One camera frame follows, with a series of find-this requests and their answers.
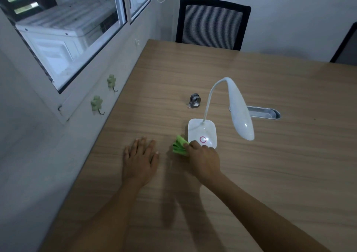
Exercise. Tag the person's right hand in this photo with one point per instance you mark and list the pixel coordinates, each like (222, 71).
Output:
(203, 162)

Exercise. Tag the person's left hand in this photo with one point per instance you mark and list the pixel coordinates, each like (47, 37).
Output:
(139, 165)

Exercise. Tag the person's left thumb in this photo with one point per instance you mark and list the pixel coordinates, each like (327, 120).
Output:
(157, 159)

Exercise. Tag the person's left middle finger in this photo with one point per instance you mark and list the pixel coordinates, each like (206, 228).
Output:
(143, 146)

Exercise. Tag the person's right thumb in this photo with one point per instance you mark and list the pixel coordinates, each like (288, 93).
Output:
(188, 148)

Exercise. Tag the person's left little finger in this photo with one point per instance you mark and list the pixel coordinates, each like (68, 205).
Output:
(126, 153)

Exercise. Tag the green cloth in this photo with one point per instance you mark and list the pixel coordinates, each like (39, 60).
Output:
(179, 146)

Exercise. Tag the person's right forearm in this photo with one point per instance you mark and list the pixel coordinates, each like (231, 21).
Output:
(259, 218)

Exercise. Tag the person's left forearm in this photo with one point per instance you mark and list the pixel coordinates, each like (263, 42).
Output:
(111, 218)

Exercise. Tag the white gooseneck desk lamp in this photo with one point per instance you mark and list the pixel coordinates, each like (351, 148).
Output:
(212, 126)

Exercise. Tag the white framed window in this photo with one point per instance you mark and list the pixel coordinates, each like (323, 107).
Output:
(122, 27)

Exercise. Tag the black mesh office chair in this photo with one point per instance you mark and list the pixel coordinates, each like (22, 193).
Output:
(213, 24)

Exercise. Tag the white outdoor air conditioner unit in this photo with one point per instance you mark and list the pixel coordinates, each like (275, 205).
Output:
(67, 34)

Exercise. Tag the black chair backrest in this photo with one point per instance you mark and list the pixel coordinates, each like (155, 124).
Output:
(345, 47)

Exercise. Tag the green clover wall hook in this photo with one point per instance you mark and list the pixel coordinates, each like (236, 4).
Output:
(111, 82)
(96, 104)

